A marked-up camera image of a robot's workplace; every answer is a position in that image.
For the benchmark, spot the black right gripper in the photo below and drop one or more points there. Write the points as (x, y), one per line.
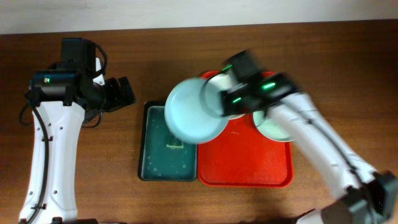
(225, 109)

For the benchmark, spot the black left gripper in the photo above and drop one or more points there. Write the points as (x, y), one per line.
(114, 86)

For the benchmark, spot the white plate green stain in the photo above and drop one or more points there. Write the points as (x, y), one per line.
(210, 97)

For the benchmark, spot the pale green plate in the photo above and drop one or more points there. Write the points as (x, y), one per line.
(269, 128)

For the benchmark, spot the light blue plate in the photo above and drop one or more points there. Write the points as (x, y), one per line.
(185, 116)

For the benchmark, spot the green yellow sponge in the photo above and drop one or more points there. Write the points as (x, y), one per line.
(174, 143)

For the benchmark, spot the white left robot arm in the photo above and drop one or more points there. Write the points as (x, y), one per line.
(64, 99)

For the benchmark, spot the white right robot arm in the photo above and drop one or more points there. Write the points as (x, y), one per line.
(362, 194)

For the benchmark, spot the red plastic tray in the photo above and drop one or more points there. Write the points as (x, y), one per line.
(242, 157)

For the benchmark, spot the black tray with green water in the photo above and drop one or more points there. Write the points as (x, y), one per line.
(156, 161)

